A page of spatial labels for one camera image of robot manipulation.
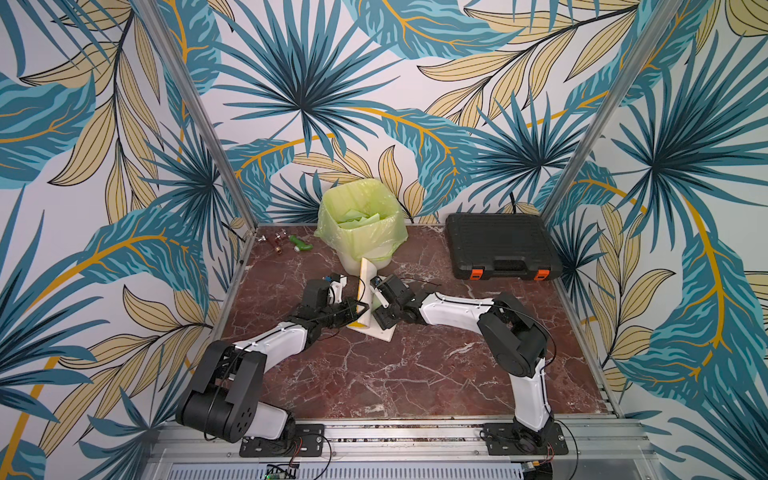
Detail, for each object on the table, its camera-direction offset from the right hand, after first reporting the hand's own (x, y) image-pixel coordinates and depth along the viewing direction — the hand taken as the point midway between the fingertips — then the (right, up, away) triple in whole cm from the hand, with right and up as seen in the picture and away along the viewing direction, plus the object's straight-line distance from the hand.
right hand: (386, 309), depth 96 cm
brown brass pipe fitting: (-40, +19, +13) cm, 46 cm away
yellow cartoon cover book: (-6, -2, -11) cm, 13 cm away
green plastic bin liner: (-8, +30, +4) cm, 31 cm away
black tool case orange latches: (+41, +20, +9) cm, 46 cm away
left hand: (-5, +2, -10) cm, 11 cm away
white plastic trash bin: (-8, +30, +4) cm, 31 cm away
